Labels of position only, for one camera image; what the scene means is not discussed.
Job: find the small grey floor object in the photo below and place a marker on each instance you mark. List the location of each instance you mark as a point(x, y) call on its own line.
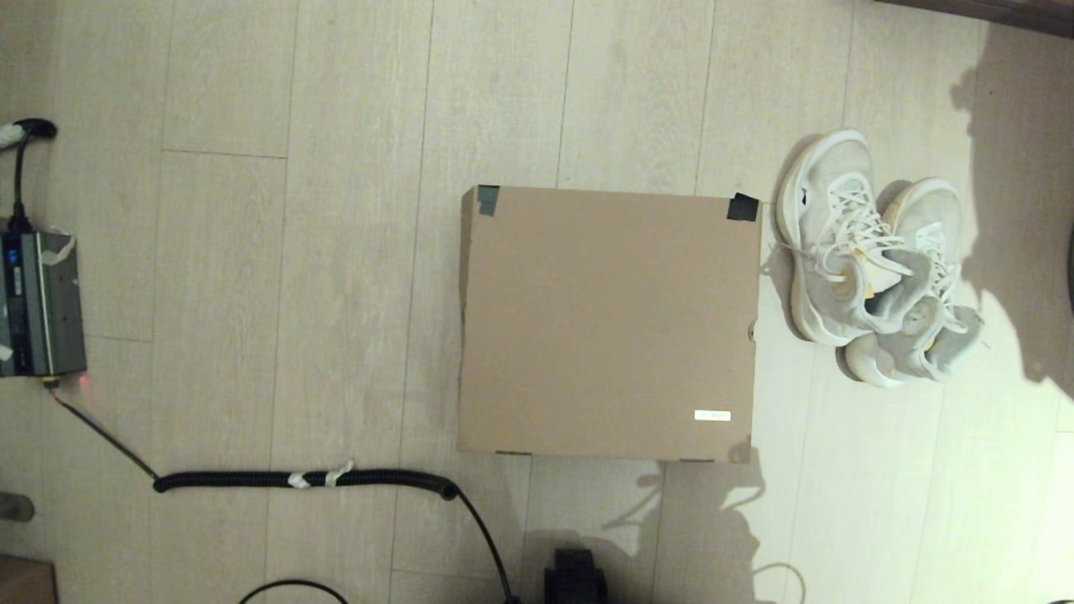
point(15, 507)

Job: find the white tape strip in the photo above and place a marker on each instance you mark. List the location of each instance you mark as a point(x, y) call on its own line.
point(336, 474)

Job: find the white grey sneaker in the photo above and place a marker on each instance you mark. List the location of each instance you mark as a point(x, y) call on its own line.
point(931, 344)

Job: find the dark wooden furniture edge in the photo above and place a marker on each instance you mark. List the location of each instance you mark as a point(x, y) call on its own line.
point(1007, 13)

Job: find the brown cardboard shoe box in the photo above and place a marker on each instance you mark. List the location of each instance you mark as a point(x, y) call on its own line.
point(604, 319)

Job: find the grey power supply box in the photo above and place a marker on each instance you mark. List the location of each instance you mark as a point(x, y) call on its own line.
point(38, 306)

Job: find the brown cardboard piece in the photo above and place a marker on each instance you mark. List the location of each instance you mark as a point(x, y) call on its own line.
point(25, 583)

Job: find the white sneaker with black logo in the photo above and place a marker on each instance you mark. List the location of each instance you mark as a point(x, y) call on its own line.
point(826, 252)

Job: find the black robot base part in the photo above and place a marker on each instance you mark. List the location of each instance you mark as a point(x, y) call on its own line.
point(575, 579)

